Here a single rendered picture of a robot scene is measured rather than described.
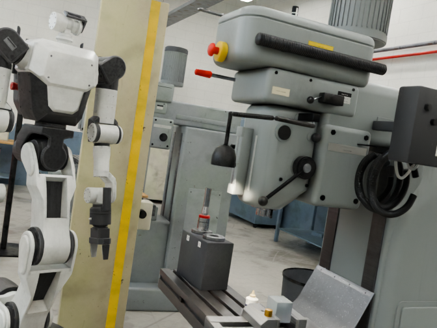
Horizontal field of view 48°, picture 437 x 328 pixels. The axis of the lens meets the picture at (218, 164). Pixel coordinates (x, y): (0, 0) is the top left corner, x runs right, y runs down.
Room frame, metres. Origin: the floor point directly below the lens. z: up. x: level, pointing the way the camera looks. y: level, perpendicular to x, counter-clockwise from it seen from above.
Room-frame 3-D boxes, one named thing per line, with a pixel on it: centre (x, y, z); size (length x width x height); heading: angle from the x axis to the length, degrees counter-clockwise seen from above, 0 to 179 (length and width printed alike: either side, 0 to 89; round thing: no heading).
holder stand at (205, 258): (1.97, 0.00, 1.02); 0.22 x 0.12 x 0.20; 30
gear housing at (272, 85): (1.60, -0.21, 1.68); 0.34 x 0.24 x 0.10; 114
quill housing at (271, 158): (1.58, -0.17, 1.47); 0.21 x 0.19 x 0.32; 24
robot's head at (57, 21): (1.91, 0.66, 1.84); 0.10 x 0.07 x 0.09; 134
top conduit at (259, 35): (1.46, -0.26, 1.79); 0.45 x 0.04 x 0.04; 114
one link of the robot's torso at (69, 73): (1.96, 0.70, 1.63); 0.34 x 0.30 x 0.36; 134
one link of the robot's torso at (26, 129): (1.98, 0.72, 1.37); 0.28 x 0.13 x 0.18; 44
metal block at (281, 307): (1.42, -0.24, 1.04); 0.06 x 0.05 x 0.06; 22
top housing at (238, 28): (1.59, -0.18, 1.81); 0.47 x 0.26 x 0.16; 114
